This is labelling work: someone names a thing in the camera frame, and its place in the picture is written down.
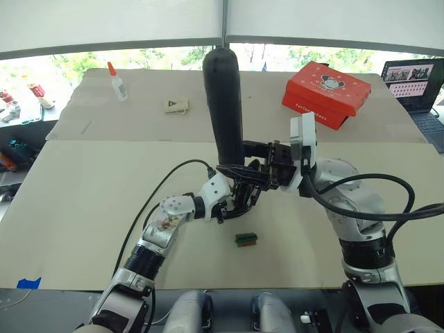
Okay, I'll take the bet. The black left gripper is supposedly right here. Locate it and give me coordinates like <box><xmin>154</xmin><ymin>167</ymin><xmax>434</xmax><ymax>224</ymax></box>
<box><xmin>216</xmin><ymin>181</ymin><xmax>261</xmax><ymax>225</ymax></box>

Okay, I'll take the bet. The grey window frame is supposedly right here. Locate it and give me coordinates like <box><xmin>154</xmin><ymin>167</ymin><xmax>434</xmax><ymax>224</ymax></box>
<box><xmin>0</xmin><ymin>33</ymin><xmax>444</xmax><ymax>62</ymax></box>

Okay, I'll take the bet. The small green brown block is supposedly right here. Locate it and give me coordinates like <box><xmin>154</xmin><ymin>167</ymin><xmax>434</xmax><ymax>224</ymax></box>
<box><xmin>234</xmin><ymin>232</ymin><xmax>259</xmax><ymax>249</ymax></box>

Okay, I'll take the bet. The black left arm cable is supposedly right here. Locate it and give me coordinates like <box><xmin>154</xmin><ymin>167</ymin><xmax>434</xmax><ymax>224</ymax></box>
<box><xmin>113</xmin><ymin>159</ymin><xmax>215</xmax><ymax>277</ymax></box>

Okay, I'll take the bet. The glue bottle with red cap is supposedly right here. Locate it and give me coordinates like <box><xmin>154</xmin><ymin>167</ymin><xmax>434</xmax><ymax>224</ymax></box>
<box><xmin>107</xmin><ymin>62</ymin><xmax>129</xmax><ymax>102</ymax></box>

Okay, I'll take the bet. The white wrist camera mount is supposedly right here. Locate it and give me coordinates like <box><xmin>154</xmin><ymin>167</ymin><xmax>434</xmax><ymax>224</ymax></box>
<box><xmin>287</xmin><ymin>112</ymin><xmax>319</xmax><ymax>193</ymax></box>
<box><xmin>198</xmin><ymin>171</ymin><xmax>232</xmax><ymax>222</ymax></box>

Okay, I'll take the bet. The black blue electric screwdriver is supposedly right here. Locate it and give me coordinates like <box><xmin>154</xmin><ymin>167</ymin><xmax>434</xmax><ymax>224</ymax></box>
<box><xmin>202</xmin><ymin>48</ymin><xmax>246</xmax><ymax>166</ymax></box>

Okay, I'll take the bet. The red shoe box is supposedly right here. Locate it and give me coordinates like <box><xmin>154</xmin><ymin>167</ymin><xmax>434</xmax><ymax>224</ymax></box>
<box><xmin>281</xmin><ymin>61</ymin><xmax>373</xmax><ymax>131</ymax></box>

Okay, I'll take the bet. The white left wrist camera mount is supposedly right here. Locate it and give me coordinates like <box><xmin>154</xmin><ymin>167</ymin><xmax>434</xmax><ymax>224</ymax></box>
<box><xmin>198</xmin><ymin>171</ymin><xmax>232</xmax><ymax>222</ymax></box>

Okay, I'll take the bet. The grey rounded shape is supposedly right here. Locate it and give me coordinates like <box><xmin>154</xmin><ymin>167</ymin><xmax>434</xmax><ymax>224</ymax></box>
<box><xmin>250</xmin><ymin>291</ymin><xmax>297</xmax><ymax>333</ymax></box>
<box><xmin>164</xmin><ymin>290</ymin><xmax>214</xmax><ymax>333</ymax></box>

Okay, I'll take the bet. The blue tape strip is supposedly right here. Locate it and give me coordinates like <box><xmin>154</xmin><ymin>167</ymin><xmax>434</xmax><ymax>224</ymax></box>
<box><xmin>16</xmin><ymin>277</ymin><xmax>42</xmax><ymax>290</ymax></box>

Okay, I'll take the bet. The small white black connector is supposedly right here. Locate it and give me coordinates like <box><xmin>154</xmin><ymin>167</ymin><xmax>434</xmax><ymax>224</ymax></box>
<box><xmin>300</xmin><ymin>307</ymin><xmax>333</xmax><ymax>327</ymax></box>

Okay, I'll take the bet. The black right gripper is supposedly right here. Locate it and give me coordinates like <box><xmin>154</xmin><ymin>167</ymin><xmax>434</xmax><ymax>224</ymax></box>
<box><xmin>216</xmin><ymin>139</ymin><xmax>298</xmax><ymax>190</ymax></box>

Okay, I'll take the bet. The white roller blind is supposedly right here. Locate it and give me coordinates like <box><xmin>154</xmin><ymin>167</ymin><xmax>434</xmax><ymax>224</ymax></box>
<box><xmin>227</xmin><ymin>0</ymin><xmax>444</xmax><ymax>56</ymax></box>
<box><xmin>0</xmin><ymin>0</ymin><xmax>223</xmax><ymax>53</ymax></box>

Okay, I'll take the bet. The teal toy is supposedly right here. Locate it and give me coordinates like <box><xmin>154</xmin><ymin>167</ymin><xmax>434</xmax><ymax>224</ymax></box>
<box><xmin>7</xmin><ymin>137</ymin><xmax>37</xmax><ymax>159</ymax></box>

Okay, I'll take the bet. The beige cloth pouch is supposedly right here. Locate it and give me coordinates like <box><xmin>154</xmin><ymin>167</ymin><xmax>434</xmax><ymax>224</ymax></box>
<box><xmin>162</xmin><ymin>98</ymin><xmax>190</xmax><ymax>117</ymax></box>

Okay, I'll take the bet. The brown cardboard sheet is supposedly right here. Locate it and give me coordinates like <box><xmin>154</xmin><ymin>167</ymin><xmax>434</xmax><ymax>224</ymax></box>
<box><xmin>44</xmin><ymin>68</ymin><xmax>430</xmax><ymax>144</ymax></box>

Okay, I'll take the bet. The thin white cable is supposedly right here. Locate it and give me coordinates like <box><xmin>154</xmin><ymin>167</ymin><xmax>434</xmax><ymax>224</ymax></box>
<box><xmin>0</xmin><ymin>289</ymin><xmax>33</xmax><ymax>310</ymax></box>

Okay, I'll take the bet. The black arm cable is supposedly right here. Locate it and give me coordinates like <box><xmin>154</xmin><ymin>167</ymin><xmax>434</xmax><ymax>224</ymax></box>
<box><xmin>113</xmin><ymin>159</ymin><xmax>215</xmax><ymax>277</ymax></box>
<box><xmin>300</xmin><ymin>157</ymin><xmax>444</xmax><ymax>250</ymax></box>

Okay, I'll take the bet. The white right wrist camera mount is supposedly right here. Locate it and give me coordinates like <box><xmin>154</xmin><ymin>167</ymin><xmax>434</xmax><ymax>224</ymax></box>
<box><xmin>287</xmin><ymin>112</ymin><xmax>319</xmax><ymax>193</ymax></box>

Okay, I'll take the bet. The black printed gripper body piece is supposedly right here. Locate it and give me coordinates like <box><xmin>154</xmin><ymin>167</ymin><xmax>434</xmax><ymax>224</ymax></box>
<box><xmin>242</xmin><ymin>183</ymin><xmax>262</xmax><ymax>210</ymax></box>

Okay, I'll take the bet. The red white toy figure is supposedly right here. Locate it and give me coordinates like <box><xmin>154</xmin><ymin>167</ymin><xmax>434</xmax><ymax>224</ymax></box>
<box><xmin>0</xmin><ymin>88</ymin><xmax>22</xmax><ymax>123</ymax></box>
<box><xmin>26</xmin><ymin>81</ymin><xmax>56</xmax><ymax>110</ymax></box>

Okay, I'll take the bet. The open laptop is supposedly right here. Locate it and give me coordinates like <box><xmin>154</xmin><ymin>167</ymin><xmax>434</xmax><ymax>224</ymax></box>
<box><xmin>379</xmin><ymin>58</ymin><xmax>444</xmax><ymax>154</ymax></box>

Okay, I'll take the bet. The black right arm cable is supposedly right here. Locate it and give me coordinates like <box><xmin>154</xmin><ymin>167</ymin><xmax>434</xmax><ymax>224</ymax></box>
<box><xmin>300</xmin><ymin>157</ymin><xmax>444</xmax><ymax>250</ymax></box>

